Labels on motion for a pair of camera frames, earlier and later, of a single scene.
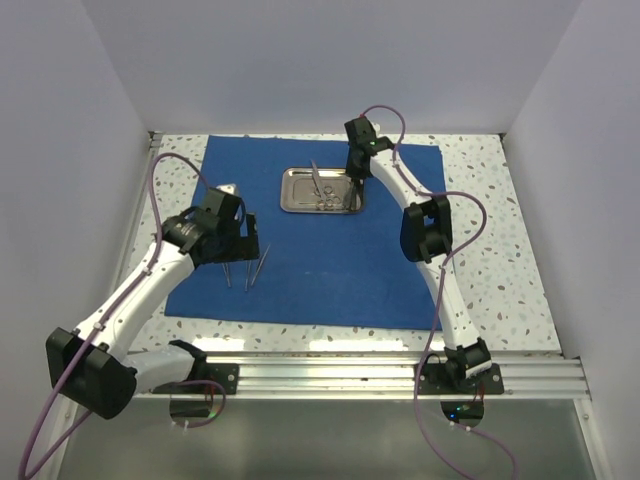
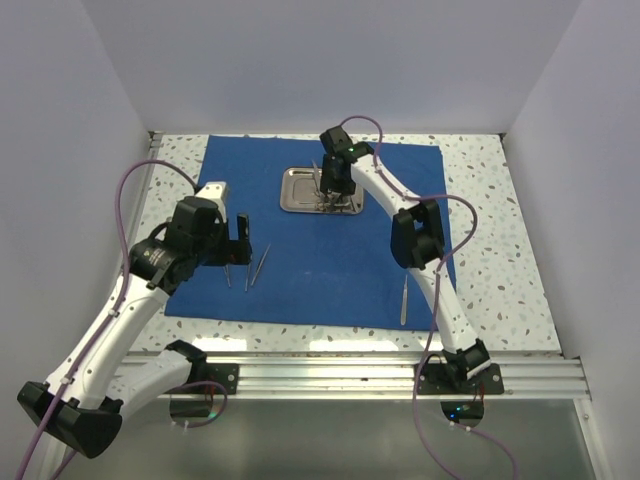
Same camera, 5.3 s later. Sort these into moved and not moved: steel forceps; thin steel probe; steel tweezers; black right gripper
Moved: black right gripper
Not moved: thin steel probe; steel forceps; steel tweezers
